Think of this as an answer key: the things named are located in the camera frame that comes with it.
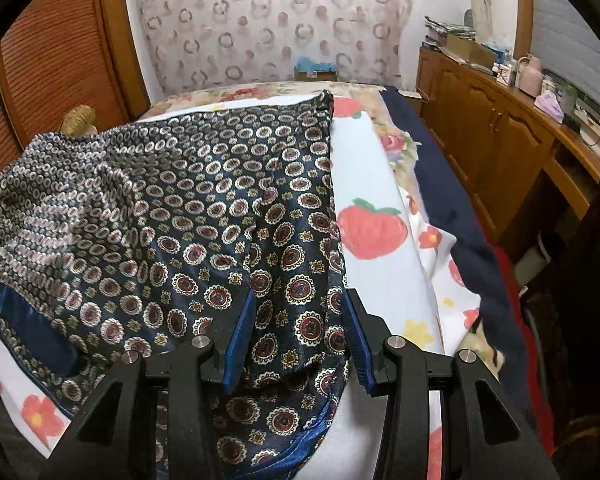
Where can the small grey fan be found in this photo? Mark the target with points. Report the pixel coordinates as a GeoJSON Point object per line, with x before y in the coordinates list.
{"type": "Point", "coordinates": [468, 17]}

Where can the long wooden cabinet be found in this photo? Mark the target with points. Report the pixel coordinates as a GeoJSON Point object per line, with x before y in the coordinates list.
{"type": "Point", "coordinates": [495, 120]}

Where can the large cardboard box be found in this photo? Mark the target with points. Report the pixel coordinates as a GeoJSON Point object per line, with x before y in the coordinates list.
{"type": "Point", "coordinates": [470, 50]}

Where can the white carton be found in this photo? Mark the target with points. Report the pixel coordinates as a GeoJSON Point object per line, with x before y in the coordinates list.
{"type": "Point", "coordinates": [503, 74]}

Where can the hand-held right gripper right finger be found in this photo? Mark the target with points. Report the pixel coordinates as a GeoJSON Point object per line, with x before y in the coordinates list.
{"type": "Point", "coordinates": [357, 340]}

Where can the circle print sheer curtain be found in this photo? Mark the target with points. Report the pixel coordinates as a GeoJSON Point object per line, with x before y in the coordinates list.
{"type": "Point", "coordinates": [280, 20]}

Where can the stack of folded cloths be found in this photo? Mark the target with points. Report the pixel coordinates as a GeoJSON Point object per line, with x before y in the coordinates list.
{"type": "Point", "coordinates": [447, 24]}

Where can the wooden louvered wardrobe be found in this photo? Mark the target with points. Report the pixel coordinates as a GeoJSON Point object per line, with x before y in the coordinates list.
{"type": "Point", "coordinates": [55, 60]}

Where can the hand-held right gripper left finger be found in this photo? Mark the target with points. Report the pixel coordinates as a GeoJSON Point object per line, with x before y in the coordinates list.
{"type": "Point", "coordinates": [240, 330]}

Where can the pink thermos jug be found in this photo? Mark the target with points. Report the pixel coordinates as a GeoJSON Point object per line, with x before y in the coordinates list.
{"type": "Point", "coordinates": [531, 77]}

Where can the beige floral bedsheet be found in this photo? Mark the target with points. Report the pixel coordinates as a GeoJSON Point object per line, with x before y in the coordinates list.
{"type": "Point", "coordinates": [395, 145]}

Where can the grey window blind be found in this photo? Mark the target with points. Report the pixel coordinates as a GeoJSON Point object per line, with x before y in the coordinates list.
{"type": "Point", "coordinates": [570, 35]}

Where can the white strawberry print sheet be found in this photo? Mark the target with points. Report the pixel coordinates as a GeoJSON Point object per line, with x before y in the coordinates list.
{"type": "Point", "coordinates": [375, 185]}

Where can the navy medallion print satin garment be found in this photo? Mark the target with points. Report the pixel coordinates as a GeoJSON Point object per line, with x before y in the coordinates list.
{"type": "Point", "coordinates": [180, 220]}

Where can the navy mattress cover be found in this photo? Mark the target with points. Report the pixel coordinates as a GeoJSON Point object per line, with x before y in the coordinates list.
{"type": "Point", "coordinates": [455, 200]}

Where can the purple tissue pack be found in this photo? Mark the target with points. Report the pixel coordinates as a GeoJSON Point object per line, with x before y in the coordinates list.
{"type": "Point", "coordinates": [549, 106]}

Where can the small cardboard box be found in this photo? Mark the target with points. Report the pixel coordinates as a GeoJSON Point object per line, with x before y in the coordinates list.
{"type": "Point", "coordinates": [315, 76]}

